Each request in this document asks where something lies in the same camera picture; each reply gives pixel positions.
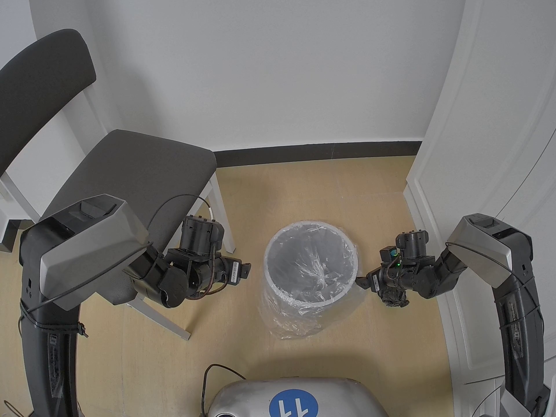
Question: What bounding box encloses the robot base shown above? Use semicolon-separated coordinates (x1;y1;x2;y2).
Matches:
211;378;389;417

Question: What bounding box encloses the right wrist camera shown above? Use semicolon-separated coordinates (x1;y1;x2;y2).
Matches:
379;245;401;270

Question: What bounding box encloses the black cable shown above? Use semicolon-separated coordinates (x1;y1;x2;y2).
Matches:
150;195;209;233
202;363;248;414

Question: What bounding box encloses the white trash bin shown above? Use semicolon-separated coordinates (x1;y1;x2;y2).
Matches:
263;221;360;338

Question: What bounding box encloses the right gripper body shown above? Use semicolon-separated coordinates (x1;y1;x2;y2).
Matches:
368;265;415;295

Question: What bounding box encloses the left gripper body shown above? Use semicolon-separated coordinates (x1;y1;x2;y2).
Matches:
191;257;243;298

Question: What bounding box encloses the white wardrobe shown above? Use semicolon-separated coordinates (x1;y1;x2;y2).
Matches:
403;0;556;417

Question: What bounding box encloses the black plastic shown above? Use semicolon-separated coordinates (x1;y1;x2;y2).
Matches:
377;286;411;309

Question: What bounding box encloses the clear plastic bag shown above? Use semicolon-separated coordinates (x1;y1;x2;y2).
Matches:
259;221;365;342

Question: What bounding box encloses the grey chair with white legs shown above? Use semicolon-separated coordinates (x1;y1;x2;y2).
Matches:
0;29;237;342

